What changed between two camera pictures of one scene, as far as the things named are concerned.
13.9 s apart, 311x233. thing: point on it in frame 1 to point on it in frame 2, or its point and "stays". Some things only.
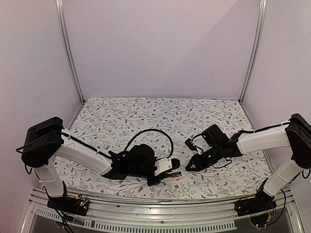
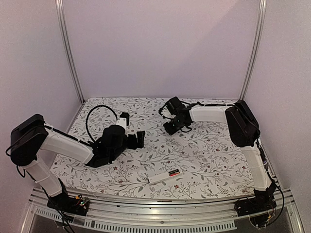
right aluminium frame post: (256, 49) stays
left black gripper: (161, 176) to (134, 145)
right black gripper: (198, 164) to (170, 131)
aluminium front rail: (109, 215) stays
